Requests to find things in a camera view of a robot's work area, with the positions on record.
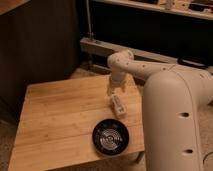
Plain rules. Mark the wooden shelf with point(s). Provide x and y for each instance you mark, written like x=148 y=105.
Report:
x=177 y=7

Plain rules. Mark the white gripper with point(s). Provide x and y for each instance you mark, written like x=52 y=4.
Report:
x=116 y=83

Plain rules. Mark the white plastic bottle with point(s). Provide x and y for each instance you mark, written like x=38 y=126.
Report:
x=117 y=107

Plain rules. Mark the dark wooden cabinet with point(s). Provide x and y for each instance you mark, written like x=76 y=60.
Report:
x=39 y=42

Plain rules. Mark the black ceramic bowl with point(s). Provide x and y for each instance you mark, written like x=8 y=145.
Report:
x=110 y=137

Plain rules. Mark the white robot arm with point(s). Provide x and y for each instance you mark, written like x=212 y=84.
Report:
x=171 y=98

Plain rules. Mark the metal pole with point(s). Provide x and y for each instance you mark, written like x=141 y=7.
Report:
x=90 y=32

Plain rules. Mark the wooden table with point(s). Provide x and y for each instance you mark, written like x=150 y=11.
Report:
x=56 y=123

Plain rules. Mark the grey metal beam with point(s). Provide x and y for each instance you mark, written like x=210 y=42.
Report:
x=101 y=48

